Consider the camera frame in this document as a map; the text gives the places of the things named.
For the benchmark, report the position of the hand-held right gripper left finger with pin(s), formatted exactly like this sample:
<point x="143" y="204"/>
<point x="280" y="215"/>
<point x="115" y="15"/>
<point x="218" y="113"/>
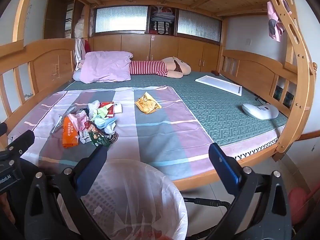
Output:
<point x="91" y="172"/>

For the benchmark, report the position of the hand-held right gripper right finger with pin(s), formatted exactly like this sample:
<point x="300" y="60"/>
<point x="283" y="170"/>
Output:
<point x="223" y="166"/>

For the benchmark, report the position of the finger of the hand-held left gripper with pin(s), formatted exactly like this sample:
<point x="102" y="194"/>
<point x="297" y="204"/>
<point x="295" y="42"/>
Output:
<point x="23" y="140"/>
<point x="3" y="129"/>

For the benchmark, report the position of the white blue printed carton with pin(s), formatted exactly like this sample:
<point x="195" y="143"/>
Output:
<point x="84" y="137"/>

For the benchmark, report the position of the orange snack packet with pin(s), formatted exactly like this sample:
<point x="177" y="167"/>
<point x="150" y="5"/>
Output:
<point x="70" y="132"/>

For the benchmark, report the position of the clear plastic bin liner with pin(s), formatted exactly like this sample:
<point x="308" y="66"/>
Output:
<point x="142" y="205"/>

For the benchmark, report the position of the green snack packet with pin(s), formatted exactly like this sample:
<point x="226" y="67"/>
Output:
<point x="96" y="135"/>

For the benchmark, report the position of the silver crumpled wrapper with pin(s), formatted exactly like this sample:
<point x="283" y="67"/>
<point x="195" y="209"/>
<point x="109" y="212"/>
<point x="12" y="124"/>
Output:
<point x="61" y="120"/>

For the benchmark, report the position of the light blue crumpled cloth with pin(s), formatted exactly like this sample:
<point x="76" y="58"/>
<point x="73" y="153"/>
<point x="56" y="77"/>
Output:
<point x="103" y="123"/>

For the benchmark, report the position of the pink plastic bag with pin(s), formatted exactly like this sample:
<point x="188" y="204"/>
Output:
<point x="77" y="120"/>

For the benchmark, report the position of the green crumpled wrapper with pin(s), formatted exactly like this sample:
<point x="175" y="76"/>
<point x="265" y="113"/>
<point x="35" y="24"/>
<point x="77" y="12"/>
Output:
<point x="100" y="112"/>

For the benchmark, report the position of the green patterned bed mat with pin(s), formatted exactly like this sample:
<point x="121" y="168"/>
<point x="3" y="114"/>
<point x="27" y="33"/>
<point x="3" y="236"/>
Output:
<point x="212" y="105"/>

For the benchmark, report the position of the white crumpled plastic bag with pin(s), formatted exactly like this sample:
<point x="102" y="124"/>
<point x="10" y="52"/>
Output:
<point x="93" y="107"/>

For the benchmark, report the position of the small white box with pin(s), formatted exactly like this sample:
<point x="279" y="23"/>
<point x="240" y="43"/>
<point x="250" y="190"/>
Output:
<point x="118" y="108"/>

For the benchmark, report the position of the plaid pink grey bed sheet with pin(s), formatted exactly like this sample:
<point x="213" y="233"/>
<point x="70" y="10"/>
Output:
<point x="155" y="140"/>

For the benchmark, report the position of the light blue cushion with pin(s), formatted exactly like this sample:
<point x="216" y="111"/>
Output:
<point x="77" y="76"/>

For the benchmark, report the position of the pink rounded object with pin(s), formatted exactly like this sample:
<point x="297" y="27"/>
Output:
<point x="300" y="205"/>

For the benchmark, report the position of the yellow snack wrapper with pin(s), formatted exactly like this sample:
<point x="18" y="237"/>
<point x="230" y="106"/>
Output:
<point x="147" y="103"/>

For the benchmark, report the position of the white hanging garment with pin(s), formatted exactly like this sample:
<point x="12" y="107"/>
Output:
<point x="79" y="53"/>

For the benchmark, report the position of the pink pillow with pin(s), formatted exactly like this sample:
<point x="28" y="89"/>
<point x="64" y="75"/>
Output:
<point x="105" y="65"/>

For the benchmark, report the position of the striped plush toy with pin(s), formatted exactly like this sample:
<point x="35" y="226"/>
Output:
<point x="150" y="67"/>

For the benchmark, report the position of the dark wooden wardrobe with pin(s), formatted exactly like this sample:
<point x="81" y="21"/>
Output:
<point x="56" y="17"/>

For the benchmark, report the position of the wooden bunk ladder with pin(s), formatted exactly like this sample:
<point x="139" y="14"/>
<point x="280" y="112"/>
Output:
<point x="301" y="62"/>

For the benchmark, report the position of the ribbed glass sliding panel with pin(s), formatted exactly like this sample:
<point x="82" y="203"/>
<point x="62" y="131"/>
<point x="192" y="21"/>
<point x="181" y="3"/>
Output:
<point x="121" y="18"/>
<point x="198" y="25"/>

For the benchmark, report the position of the pink hanging cloth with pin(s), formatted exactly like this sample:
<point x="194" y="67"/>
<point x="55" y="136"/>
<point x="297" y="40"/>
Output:
<point x="273" y="25"/>

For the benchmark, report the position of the shelf of folded clothes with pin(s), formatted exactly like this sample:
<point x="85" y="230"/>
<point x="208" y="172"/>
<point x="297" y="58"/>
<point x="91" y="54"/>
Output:
<point x="161" y="20"/>

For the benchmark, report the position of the wooden bunk bed frame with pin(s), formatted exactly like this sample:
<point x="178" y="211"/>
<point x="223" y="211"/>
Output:
<point x="50" y="62"/>

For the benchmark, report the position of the wooden wall cabinet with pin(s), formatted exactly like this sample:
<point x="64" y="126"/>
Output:
<point x="140" y="45"/>

